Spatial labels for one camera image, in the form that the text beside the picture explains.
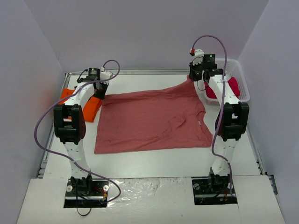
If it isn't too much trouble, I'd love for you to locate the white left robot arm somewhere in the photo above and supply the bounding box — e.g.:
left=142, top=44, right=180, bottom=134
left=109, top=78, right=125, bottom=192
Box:
left=53, top=67, right=113, bottom=195

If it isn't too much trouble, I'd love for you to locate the pink t shirt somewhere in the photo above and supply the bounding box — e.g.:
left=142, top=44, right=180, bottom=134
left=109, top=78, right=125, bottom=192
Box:
left=94, top=78, right=213, bottom=154

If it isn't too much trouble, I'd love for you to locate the orange folded t shirt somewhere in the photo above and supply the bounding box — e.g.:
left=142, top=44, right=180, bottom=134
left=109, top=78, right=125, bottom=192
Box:
left=60, top=88, right=103, bottom=123

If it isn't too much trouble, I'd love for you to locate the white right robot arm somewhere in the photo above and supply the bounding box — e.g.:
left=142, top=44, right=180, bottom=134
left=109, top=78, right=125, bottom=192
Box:
left=189, top=49, right=249, bottom=193

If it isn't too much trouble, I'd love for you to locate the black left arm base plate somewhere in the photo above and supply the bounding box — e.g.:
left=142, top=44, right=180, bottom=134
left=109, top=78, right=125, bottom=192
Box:
left=64, top=179, right=109, bottom=208

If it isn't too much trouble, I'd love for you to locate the magenta t shirt in basket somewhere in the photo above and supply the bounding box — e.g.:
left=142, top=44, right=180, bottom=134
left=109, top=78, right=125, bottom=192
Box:
left=204, top=76, right=240, bottom=102

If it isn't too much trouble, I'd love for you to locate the white plastic basket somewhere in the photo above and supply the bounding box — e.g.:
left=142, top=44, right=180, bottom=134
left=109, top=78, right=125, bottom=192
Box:
left=195, top=59, right=250, bottom=105

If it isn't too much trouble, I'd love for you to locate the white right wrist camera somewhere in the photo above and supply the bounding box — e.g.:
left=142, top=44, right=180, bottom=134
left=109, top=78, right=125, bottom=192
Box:
left=190, top=49, right=204, bottom=66

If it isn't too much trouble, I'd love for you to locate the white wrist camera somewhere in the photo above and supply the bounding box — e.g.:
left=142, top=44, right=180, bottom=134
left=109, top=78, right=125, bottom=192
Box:
left=100, top=67, right=114, bottom=82
left=190, top=49, right=204, bottom=66

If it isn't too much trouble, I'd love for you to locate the thin black cable loop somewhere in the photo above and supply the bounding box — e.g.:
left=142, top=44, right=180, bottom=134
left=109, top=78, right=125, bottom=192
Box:
left=76, top=198, right=92, bottom=217

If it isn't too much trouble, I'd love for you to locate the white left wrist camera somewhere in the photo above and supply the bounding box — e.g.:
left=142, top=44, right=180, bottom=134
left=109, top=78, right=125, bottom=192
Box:
left=100, top=67, right=114, bottom=82

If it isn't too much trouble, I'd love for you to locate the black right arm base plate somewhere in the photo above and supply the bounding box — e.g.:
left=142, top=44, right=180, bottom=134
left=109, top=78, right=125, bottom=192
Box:
left=192, top=177, right=238, bottom=206

